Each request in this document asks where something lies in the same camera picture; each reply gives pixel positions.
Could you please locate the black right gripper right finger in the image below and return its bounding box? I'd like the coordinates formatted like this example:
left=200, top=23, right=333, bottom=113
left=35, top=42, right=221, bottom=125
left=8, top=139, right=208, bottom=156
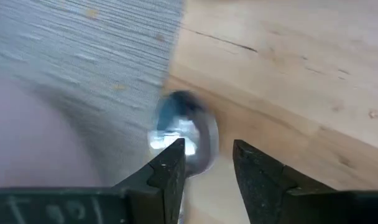
left=233, top=139, right=299, bottom=224

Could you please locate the spoon with wooden handle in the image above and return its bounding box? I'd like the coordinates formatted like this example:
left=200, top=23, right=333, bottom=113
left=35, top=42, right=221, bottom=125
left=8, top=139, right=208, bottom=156
left=147, top=89, right=221, bottom=224

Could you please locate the white bowl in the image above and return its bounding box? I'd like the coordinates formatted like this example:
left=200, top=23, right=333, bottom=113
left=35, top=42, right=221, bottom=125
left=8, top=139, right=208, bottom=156
left=0, top=77, right=103, bottom=191

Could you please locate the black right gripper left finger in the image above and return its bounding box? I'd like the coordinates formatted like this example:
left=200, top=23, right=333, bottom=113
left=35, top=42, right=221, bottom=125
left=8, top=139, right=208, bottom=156
left=126, top=138, right=186, bottom=224

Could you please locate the grey woven placemat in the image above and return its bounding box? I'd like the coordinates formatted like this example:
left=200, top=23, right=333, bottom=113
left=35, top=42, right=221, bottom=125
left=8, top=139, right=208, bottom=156
left=0, top=0, right=185, bottom=187

